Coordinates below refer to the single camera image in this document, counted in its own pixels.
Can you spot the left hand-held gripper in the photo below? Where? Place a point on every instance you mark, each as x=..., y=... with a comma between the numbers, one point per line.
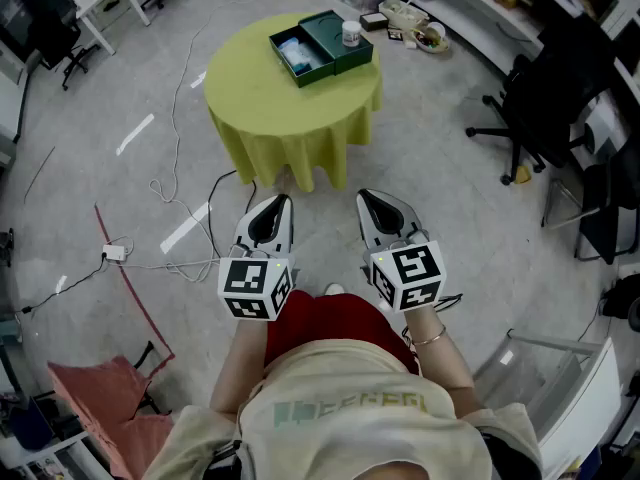
x=250, y=280

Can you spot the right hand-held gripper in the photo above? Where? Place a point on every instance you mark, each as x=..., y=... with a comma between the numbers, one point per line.
x=415, y=273

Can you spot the dark green box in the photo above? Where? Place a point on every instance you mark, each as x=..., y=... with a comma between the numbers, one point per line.
x=325, y=33

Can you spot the person's right forearm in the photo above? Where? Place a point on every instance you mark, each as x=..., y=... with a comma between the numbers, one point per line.
x=440, y=373

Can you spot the person's left forearm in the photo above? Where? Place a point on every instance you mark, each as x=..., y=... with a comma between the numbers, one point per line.
x=235, y=368

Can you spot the black box with white inside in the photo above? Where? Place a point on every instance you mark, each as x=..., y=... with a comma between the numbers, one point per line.
x=374, y=20

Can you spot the white shoe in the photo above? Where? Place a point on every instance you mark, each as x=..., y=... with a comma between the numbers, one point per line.
x=334, y=289

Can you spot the red shorts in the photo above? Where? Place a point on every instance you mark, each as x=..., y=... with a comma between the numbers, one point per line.
x=330, y=318

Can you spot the round table with green cloth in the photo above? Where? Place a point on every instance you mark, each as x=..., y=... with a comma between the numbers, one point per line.
x=280, y=113

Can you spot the small yellow object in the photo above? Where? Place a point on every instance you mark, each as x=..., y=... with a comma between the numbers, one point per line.
x=523, y=175

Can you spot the white power strip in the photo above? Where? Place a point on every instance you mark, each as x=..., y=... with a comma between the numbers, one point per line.
x=114, y=252

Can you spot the round bowl with items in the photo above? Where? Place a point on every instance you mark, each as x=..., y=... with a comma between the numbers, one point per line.
x=430, y=40

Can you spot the white plastic jar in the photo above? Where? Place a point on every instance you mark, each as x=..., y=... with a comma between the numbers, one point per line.
x=351, y=34

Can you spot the beige printed shirt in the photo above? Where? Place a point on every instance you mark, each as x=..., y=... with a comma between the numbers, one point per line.
x=340, y=418

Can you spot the cream plastic tray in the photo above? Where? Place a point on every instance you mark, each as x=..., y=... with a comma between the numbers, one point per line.
x=402, y=14

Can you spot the pink cloth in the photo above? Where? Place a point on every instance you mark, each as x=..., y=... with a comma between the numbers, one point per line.
x=100, y=403

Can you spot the black backpack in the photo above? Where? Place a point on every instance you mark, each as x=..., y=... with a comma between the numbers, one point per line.
x=622, y=298

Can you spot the large black monitor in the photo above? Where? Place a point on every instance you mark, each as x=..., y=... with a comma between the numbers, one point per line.
x=30, y=3

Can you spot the small black picture frame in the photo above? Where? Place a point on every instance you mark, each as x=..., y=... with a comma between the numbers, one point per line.
x=395, y=35

